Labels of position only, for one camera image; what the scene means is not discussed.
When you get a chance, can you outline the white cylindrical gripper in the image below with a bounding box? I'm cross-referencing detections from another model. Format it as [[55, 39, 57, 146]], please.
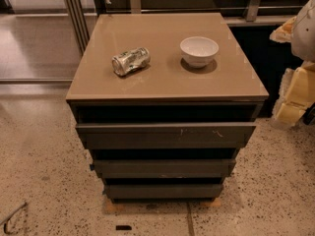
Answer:
[[274, 61, 315, 127]]

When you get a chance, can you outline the grey drawer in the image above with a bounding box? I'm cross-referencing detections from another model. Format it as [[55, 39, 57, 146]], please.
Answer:
[[76, 122, 255, 149], [94, 159, 236, 179], [104, 184, 222, 200]]

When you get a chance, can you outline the black tape floor marker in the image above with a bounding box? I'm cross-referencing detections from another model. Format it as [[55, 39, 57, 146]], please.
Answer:
[[115, 225, 132, 231]]

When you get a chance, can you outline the grey top drawer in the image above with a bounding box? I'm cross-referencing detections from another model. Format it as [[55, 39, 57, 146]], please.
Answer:
[[76, 122, 255, 149]]

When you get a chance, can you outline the grey drawer cabinet beige top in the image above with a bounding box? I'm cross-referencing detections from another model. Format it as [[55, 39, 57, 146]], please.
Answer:
[[66, 13, 268, 188]]

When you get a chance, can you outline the white ceramic bowl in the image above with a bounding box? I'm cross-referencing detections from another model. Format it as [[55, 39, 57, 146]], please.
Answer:
[[180, 36, 219, 68]]

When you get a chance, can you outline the metal frame rails left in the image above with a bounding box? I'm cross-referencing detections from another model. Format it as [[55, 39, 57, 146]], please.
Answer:
[[0, 0, 90, 85]]

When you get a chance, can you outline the crushed silver green can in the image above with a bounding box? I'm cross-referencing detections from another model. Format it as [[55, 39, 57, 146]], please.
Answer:
[[112, 47, 151, 77]]

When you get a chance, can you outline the black caster wheel right edge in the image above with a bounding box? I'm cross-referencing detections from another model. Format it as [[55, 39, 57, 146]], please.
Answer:
[[303, 103, 315, 125]]

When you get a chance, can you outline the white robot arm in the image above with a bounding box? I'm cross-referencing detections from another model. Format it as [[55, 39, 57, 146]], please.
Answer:
[[270, 0, 315, 129]]

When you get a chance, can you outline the grey middle drawer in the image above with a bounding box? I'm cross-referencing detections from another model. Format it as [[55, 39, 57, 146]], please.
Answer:
[[94, 159, 236, 179]]

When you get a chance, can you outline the grey bottom drawer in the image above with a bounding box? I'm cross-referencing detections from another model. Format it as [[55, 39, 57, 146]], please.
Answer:
[[104, 184, 222, 200]]

